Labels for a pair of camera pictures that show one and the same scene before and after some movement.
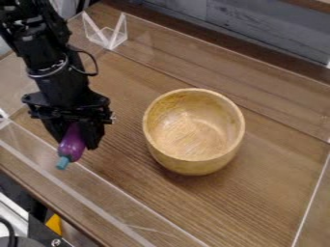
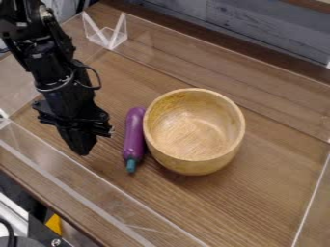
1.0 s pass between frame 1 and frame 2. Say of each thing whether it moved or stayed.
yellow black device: stayed
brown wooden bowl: stayed
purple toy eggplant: moved
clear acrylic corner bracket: stayed
